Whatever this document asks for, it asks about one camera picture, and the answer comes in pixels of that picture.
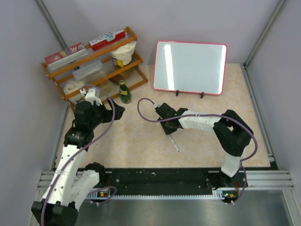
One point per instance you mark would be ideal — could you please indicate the white paper bag upper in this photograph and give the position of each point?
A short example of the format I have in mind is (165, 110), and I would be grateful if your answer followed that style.
(122, 56)

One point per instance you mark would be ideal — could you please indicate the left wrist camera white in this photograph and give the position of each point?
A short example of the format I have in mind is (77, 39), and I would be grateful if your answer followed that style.
(92, 96)

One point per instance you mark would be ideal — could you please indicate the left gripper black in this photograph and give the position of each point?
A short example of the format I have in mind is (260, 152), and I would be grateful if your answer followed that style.
(108, 113)

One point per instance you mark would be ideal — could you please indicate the green glass bottle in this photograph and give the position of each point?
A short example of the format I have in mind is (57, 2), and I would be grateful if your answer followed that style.
(124, 92)

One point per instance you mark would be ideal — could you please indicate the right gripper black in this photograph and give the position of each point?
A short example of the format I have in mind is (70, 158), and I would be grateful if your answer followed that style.
(168, 132)

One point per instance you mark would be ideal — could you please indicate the orange wooden shelf rack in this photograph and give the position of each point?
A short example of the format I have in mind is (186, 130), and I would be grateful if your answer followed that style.
(103, 61)

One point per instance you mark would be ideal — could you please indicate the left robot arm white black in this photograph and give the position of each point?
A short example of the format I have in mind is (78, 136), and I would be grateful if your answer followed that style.
(60, 204)

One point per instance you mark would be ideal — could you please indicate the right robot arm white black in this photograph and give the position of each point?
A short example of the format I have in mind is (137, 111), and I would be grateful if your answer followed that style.
(232, 132)

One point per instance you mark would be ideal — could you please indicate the red silver foil box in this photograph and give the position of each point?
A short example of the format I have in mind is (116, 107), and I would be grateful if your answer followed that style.
(66, 56)

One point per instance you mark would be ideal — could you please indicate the red white long box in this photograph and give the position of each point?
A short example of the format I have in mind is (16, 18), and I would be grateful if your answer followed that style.
(106, 39)

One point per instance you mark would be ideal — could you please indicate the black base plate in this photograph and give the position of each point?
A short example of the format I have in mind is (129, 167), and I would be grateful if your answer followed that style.
(168, 181)

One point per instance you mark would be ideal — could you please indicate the clear plastic box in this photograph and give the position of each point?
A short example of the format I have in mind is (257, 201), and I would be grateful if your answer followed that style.
(87, 70)

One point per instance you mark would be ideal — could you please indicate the whiteboard with pink frame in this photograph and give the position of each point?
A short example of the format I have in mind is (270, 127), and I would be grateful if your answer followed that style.
(190, 67)

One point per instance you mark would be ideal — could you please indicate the grey cable duct rail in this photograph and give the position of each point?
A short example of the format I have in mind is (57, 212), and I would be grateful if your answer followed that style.
(216, 195)

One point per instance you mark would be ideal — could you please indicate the brown cardboard packet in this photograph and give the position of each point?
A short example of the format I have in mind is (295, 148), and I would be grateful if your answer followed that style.
(106, 86)

